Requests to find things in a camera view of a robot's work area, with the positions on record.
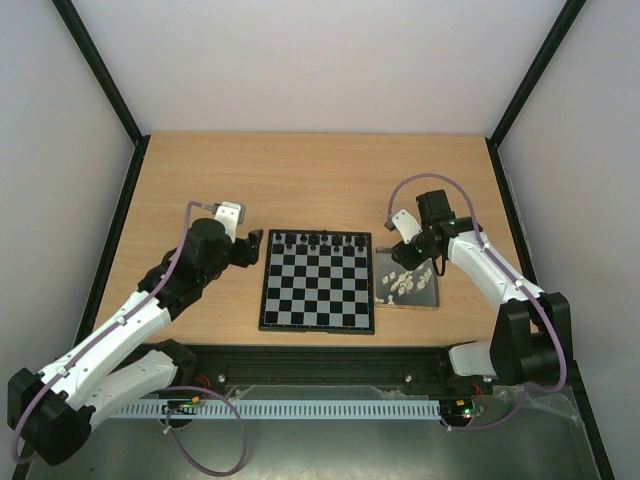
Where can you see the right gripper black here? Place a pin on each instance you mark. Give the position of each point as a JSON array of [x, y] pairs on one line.
[[404, 254]]

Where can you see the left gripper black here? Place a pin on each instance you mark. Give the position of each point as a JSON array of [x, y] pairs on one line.
[[249, 249]]

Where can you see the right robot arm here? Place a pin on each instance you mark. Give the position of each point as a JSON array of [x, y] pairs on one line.
[[532, 333]]

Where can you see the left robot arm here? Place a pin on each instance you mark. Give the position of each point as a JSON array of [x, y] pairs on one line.
[[56, 409]]

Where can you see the metal tray wooden rim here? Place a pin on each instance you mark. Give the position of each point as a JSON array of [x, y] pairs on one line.
[[396, 286]]

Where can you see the black rook right corner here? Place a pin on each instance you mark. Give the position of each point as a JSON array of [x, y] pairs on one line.
[[361, 242]]

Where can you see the black white chessboard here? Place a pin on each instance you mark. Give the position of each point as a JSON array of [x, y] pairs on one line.
[[318, 280]]

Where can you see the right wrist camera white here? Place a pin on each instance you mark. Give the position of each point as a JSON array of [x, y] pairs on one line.
[[406, 225]]

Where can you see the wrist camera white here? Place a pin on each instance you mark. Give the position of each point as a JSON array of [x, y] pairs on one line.
[[230, 215], [406, 225]]

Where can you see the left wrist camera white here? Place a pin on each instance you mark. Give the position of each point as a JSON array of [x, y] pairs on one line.
[[230, 215]]

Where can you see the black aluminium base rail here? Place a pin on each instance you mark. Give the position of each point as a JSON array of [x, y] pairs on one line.
[[412, 370]]

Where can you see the black frame post left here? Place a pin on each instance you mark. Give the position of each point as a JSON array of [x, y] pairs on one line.
[[82, 38]]

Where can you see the black frame post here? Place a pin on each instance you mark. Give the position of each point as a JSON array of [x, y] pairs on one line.
[[552, 42], [82, 38]]

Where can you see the purple cable floor loop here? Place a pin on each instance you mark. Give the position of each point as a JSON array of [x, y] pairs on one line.
[[207, 441]]

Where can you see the white slotted cable duct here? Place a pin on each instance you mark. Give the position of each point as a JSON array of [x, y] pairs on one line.
[[286, 409]]

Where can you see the black frame post right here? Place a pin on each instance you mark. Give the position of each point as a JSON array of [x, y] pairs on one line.
[[552, 42]]

